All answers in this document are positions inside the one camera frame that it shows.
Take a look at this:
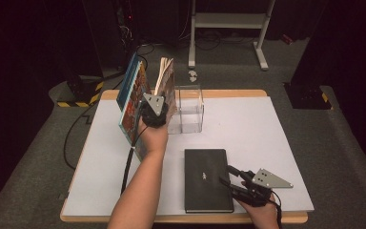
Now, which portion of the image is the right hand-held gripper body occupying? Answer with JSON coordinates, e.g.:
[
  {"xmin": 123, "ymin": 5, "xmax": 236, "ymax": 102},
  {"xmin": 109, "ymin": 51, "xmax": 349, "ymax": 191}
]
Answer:
[{"xmin": 235, "ymin": 168, "xmax": 295, "ymax": 208}]

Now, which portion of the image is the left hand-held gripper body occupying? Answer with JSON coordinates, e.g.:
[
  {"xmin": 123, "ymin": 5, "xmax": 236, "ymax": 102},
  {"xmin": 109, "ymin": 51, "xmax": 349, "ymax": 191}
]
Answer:
[{"xmin": 138, "ymin": 92, "xmax": 170, "ymax": 130}]

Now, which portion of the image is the green and light-blue picture book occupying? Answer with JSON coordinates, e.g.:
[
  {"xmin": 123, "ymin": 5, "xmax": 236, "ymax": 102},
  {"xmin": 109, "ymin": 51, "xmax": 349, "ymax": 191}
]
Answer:
[{"xmin": 118, "ymin": 61, "xmax": 153, "ymax": 162}]

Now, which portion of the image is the black notebook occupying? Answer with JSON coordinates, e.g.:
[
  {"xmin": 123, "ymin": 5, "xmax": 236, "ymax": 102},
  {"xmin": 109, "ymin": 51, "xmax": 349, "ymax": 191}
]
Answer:
[{"xmin": 183, "ymin": 148, "xmax": 235, "ymax": 215}]

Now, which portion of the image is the purple magazine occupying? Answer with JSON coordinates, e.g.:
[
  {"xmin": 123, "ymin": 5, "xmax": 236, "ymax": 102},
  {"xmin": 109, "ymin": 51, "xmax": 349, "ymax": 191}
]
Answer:
[{"xmin": 153, "ymin": 56, "xmax": 179, "ymax": 126}]

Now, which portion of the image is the clear acrylic book rack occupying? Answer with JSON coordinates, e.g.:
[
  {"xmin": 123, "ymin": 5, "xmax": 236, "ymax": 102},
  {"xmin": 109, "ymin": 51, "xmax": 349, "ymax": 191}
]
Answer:
[{"xmin": 167, "ymin": 83, "xmax": 205, "ymax": 135}]

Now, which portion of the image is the person's right hand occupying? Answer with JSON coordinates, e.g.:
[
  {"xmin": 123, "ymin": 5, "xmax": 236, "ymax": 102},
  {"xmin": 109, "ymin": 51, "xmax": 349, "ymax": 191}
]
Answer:
[{"xmin": 234, "ymin": 180, "xmax": 280, "ymax": 227}]

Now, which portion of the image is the person's left hand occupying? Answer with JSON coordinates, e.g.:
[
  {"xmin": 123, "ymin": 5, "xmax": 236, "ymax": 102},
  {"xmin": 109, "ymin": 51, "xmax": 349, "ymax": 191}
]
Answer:
[{"xmin": 135, "ymin": 119, "xmax": 170, "ymax": 156}]

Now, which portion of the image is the white table mat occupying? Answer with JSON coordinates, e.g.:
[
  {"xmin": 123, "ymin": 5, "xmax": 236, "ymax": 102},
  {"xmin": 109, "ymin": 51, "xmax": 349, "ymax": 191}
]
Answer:
[{"xmin": 62, "ymin": 95, "xmax": 315, "ymax": 218}]

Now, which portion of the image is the black base with yellow stripes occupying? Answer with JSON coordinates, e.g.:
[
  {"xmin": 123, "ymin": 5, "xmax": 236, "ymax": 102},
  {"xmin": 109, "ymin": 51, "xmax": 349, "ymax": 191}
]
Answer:
[{"xmin": 55, "ymin": 75, "xmax": 106, "ymax": 109}]

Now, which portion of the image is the black base with yellow corner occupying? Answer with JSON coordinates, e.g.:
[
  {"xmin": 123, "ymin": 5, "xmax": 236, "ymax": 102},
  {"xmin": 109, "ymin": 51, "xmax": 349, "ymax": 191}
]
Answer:
[{"xmin": 282, "ymin": 81, "xmax": 334, "ymax": 111}]

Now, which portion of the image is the white metal stand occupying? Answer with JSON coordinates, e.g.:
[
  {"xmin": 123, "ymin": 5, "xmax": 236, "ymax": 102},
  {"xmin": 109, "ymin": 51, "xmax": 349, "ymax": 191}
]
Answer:
[{"xmin": 187, "ymin": 0, "xmax": 276, "ymax": 72}]

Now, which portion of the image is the small red object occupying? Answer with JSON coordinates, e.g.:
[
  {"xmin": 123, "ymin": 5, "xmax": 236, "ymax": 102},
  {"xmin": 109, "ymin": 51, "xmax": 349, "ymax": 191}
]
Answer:
[{"xmin": 280, "ymin": 33, "xmax": 295, "ymax": 46}]

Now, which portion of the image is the right hand-held gripper cable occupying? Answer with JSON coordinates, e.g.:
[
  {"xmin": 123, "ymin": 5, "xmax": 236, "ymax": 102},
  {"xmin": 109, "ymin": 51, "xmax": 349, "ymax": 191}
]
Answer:
[{"xmin": 270, "ymin": 190, "xmax": 284, "ymax": 229}]

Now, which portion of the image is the hand-held gripper cable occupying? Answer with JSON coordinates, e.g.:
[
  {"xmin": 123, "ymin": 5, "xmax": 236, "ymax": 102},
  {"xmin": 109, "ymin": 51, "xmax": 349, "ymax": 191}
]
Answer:
[
  {"xmin": 270, "ymin": 190, "xmax": 284, "ymax": 229},
  {"xmin": 120, "ymin": 103, "xmax": 148, "ymax": 196}
]

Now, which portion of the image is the left hand-held gripper cable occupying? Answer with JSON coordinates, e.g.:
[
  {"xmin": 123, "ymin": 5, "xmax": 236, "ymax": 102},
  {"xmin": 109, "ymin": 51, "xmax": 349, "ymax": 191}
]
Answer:
[{"xmin": 120, "ymin": 103, "xmax": 148, "ymax": 196}]

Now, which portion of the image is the dark equipment with cables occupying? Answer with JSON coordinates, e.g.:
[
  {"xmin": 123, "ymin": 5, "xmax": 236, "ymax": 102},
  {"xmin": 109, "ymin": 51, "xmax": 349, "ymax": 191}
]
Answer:
[{"xmin": 114, "ymin": 0, "xmax": 141, "ymax": 71}]

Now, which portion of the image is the black floor cable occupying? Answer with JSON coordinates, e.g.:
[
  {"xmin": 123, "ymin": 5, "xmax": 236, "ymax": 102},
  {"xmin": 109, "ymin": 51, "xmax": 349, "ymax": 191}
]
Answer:
[{"xmin": 62, "ymin": 43, "xmax": 156, "ymax": 171}]

